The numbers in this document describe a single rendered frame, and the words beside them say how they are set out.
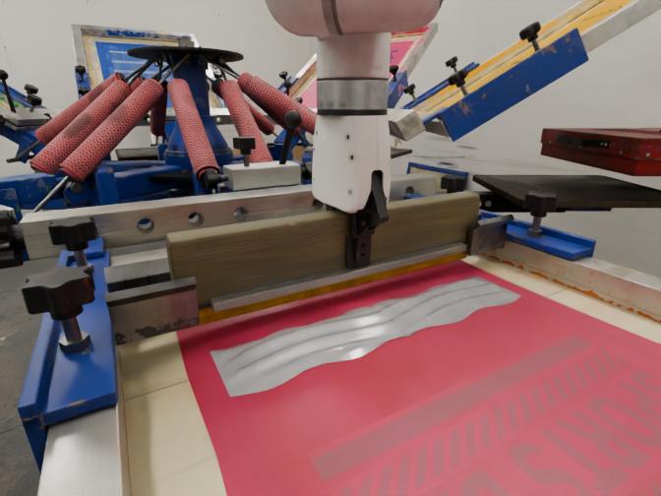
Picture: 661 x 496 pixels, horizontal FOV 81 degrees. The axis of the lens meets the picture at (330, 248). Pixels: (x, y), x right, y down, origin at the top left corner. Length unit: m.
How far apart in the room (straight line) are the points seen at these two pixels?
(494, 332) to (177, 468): 0.31
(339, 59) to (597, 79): 2.20
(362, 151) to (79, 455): 0.32
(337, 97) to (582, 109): 2.21
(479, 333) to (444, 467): 0.18
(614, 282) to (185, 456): 0.48
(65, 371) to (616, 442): 0.38
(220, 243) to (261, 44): 4.49
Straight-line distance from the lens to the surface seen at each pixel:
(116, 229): 0.60
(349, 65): 0.40
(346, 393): 0.33
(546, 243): 0.59
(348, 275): 0.44
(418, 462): 0.29
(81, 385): 0.31
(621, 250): 2.50
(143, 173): 1.09
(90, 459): 0.28
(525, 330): 0.46
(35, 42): 4.53
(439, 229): 0.53
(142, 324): 0.38
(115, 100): 1.14
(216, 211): 0.61
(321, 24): 0.35
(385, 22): 0.34
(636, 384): 0.43
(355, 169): 0.39
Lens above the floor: 1.17
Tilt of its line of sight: 20 degrees down
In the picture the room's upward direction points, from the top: straight up
